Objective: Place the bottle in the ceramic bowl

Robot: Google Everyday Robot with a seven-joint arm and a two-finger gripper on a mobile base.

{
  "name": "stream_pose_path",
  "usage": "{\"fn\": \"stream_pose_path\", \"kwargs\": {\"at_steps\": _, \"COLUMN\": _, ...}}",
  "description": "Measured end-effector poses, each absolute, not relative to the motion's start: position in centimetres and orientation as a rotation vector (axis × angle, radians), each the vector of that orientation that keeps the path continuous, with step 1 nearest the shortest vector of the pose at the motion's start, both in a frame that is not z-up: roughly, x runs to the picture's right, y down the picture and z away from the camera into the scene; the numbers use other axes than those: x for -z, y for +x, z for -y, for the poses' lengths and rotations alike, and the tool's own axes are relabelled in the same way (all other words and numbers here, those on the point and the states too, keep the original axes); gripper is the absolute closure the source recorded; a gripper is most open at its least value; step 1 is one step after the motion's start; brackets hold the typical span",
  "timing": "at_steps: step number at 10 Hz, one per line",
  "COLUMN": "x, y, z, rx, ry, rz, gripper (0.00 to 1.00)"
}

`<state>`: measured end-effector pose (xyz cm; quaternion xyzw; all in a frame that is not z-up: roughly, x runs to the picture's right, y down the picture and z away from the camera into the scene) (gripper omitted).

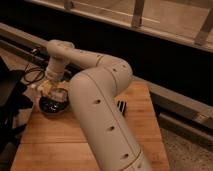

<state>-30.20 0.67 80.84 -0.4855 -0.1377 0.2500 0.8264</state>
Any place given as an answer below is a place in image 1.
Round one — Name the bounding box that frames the black cable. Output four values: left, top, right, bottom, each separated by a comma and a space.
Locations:
22, 48, 46, 84

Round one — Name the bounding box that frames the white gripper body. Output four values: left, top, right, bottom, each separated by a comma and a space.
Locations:
37, 80, 68, 102

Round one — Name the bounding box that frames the dark ceramic bowl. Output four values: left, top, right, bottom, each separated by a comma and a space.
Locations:
39, 96, 69, 115

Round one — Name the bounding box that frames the wooden railing frame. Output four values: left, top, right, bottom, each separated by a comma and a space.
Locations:
27, 0, 213, 53

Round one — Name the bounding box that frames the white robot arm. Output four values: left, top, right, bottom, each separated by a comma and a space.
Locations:
39, 40, 153, 171

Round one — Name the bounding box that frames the black striped object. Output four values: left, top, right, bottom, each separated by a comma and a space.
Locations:
117, 100, 127, 115

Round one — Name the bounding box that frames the metal floor rail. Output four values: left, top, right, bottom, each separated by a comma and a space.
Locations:
0, 22, 213, 141

